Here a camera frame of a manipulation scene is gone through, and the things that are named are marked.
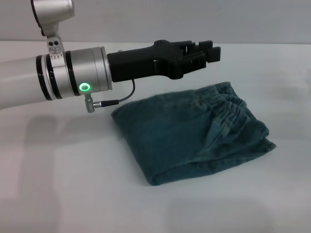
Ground blue denim shorts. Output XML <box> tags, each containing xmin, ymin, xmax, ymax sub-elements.
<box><xmin>111</xmin><ymin>82</ymin><xmax>277</xmax><ymax>187</ymax></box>

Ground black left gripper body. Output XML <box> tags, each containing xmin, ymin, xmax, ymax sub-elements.
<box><xmin>106</xmin><ymin>39</ymin><xmax>196</xmax><ymax>83</ymax></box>

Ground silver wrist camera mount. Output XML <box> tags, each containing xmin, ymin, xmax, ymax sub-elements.
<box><xmin>31</xmin><ymin>0</ymin><xmax>74</xmax><ymax>60</ymax></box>

